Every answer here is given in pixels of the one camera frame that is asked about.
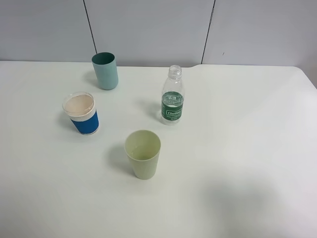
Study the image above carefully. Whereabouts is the light green plastic cup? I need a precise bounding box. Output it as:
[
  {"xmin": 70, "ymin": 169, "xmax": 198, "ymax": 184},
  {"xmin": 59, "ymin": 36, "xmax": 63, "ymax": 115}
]
[{"xmin": 124, "ymin": 130, "xmax": 161, "ymax": 180}]

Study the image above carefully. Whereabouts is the blue sleeved paper cup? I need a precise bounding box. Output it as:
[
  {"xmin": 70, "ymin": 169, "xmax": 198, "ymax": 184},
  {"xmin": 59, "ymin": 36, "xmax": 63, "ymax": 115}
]
[{"xmin": 62, "ymin": 92, "xmax": 99, "ymax": 135}]

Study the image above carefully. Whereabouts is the teal plastic cup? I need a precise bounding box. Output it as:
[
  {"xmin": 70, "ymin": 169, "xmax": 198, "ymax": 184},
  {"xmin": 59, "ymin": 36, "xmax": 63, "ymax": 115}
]
[{"xmin": 92, "ymin": 52, "xmax": 118, "ymax": 90}]

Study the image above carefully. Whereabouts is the clear green-label water bottle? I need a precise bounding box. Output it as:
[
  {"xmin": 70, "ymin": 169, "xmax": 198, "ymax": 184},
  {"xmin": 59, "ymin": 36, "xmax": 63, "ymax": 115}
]
[{"xmin": 161, "ymin": 65, "xmax": 185, "ymax": 125}]

